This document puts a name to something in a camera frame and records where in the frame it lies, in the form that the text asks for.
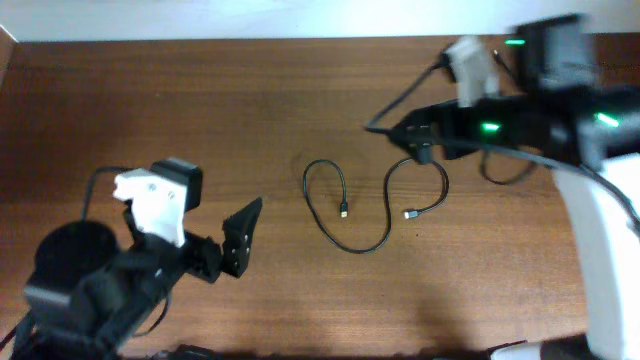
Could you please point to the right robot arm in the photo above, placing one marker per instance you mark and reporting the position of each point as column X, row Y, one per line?
column 586, row 134

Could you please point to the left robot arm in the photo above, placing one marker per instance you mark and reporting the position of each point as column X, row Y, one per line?
column 87, row 296

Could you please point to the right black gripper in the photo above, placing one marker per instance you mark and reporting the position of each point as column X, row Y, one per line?
column 450, row 117

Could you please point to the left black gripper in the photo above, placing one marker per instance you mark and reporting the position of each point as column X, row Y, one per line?
column 240, row 226

